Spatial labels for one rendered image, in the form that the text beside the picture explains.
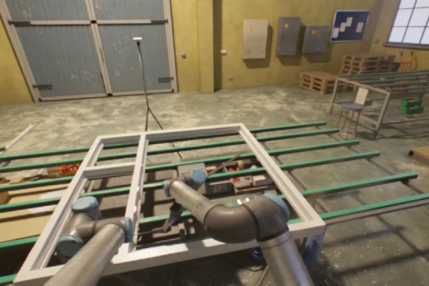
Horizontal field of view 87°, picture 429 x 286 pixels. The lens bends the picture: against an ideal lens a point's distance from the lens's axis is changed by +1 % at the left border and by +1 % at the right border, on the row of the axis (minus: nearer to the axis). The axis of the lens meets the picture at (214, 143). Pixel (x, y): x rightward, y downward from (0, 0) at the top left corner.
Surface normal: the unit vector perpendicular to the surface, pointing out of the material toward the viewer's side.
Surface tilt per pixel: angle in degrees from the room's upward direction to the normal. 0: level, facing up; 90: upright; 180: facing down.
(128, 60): 90
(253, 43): 90
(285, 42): 90
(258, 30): 90
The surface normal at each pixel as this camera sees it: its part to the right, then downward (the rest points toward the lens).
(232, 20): 0.22, 0.45
